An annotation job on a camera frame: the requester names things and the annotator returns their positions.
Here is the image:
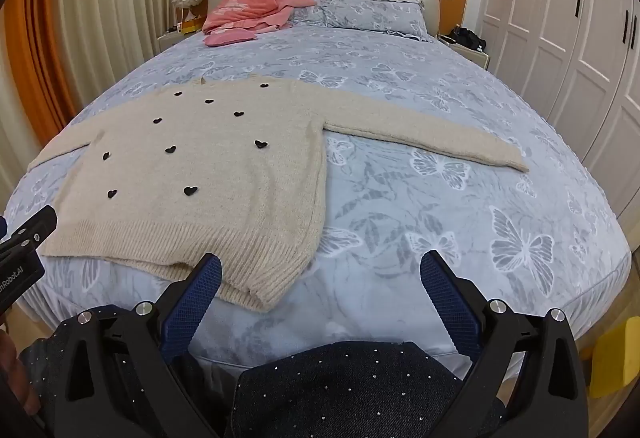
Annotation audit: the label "cream curtain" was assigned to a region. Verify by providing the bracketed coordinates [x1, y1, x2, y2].
[0, 0, 176, 214]

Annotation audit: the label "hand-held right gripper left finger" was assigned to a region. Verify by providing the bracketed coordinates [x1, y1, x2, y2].
[50, 253, 223, 438]

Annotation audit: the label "pink crumpled garment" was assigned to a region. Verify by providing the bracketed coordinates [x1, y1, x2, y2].
[202, 0, 317, 36]

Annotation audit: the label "person's dark speckled pants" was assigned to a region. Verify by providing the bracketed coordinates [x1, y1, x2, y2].
[20, 303, 506, 438]

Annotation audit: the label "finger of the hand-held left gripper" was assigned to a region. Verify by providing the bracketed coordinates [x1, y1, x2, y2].
[0, 205, 58, 261]

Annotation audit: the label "pink folded cloth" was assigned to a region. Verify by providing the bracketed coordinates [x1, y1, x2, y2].
[205, 30, 257, 47]

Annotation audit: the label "orange curtain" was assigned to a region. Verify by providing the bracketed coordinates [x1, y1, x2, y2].
[0, 0, 76, 134]

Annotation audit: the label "white wardrobe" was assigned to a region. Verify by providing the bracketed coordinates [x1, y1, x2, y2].
[480, 0, 640, 229]

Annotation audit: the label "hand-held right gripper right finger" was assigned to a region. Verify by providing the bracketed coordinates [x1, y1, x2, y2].
[420, 249, 590, 438]

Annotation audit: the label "beige nightstand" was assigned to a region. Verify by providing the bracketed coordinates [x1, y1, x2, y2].
[437, 33, 493, 69]

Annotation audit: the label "yellow stool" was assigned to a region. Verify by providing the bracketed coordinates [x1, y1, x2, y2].
[587, 318, 636, 399]

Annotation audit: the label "beige sweater with black hearts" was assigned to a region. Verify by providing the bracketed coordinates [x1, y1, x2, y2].
[27, 75, 531, 314]

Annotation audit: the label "black bag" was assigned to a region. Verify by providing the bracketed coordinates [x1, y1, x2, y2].
[445, 25, 487, 54]

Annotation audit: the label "butterfly print pillow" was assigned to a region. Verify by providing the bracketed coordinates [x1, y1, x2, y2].
[320, 0, 431, 39]

